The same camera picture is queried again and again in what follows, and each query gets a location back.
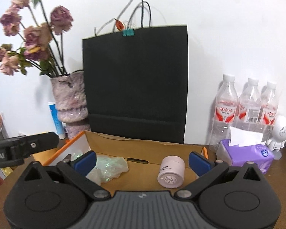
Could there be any purple tissue pack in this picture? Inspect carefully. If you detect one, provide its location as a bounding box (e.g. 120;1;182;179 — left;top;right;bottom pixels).
215;126;275;175

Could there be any red dried flower bud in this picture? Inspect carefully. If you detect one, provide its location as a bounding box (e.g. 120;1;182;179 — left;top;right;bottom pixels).
114;18;125;31

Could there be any cardboard box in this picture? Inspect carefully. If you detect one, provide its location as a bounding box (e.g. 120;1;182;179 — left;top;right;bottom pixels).
33;130;209;193

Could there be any dried pink rose bouquet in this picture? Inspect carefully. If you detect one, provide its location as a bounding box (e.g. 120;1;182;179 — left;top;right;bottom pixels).
0;0;74;78

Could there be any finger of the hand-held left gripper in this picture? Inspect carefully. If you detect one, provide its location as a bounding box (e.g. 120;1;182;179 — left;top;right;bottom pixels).
26;132;59;158

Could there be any teal binder clip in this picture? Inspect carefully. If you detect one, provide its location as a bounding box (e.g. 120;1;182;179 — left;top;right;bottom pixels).
122;28;136;38

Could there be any pink cosmetic jar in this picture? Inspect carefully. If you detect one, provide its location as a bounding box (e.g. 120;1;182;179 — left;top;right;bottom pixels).
157;156;186;189

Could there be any black paper bag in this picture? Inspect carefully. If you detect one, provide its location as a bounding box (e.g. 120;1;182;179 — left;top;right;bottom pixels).
82;0;189;145

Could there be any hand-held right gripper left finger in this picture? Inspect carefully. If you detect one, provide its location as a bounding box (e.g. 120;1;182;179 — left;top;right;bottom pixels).
24;151;111;199

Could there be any blue and white tube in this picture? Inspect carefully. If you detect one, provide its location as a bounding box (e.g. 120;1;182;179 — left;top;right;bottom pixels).
48;102;65;140

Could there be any iridescent plastic wrap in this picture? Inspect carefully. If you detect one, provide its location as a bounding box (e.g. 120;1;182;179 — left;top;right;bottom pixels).
71;152;129;187

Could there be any pink textured vase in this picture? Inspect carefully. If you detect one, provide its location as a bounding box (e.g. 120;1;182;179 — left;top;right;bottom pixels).
50;70;91;139

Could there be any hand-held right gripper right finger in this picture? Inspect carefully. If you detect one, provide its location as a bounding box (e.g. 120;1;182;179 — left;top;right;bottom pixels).
176;151;263;199

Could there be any clear water bottle red label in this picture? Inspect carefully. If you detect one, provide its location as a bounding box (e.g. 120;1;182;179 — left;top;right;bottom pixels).
209;74;239;152
237;77;262;127
259;81;280;132

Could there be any white robot figurine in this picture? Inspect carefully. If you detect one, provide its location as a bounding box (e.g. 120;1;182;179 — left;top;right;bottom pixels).
266;115;286;161

